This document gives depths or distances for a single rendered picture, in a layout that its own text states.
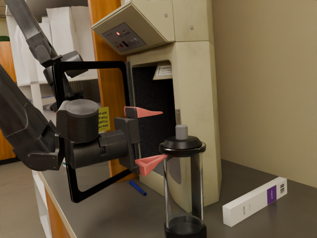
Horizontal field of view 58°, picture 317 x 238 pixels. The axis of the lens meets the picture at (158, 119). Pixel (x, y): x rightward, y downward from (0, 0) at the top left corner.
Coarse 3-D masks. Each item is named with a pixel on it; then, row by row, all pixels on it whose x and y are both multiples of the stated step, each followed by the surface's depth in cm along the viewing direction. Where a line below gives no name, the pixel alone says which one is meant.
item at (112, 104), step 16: (64, 80) 77; (80, 80) 82; (96, 80) 87; (112, 80) 94; (80, 96) 82; (96, 96) 87; (112, 96) 94; (112, 112) 94; (112, 128) 94; (112, 160) 94; (80, 176) 82; (96, 176) 88; (112, 176) 94
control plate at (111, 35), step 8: (120, 24) 78; (112, 32) 86; (120, 32) 83; (128, 32) 80; (112, 40) 91; (120, 40) 88; (128, 40) 84; (136, 40) 81; (120, 48) 93; (128, 48) 89
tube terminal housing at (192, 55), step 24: (168, 0) 73; (192, 0) 74; (192, 24) 75; (168, 48) 76; (192, 48) 76; (192, 72) 76; (192, 96) 77; (216, 96) 95; (192, 120) 78; (216, 120) 90; (216, 144) 86; (216, 168) 84; (216, 192) 85
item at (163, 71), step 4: (168, 60) 85; (160, 64) 87; (164, 64) 86; (168, 64) 85; (156, 68) 90; (160, 68) 86; (164, 68) 85; (168, 68) 84; (156, 72) 88; (160, 72) 86; (164, 72) 85; (168, 72) 84; (156, 76) 87; (160, 76) 85; (164, 76) 84; (168, 76) 84; (172, 76) 83
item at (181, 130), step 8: (176, 128) 64; (184, 128) 64; (176, 136) 65; (184, 136) 64; (192, 136) 67; (168, 144) 63; (176, 144) 62; (184, 144) 61; (192, 144) 62; (200, 144) 63
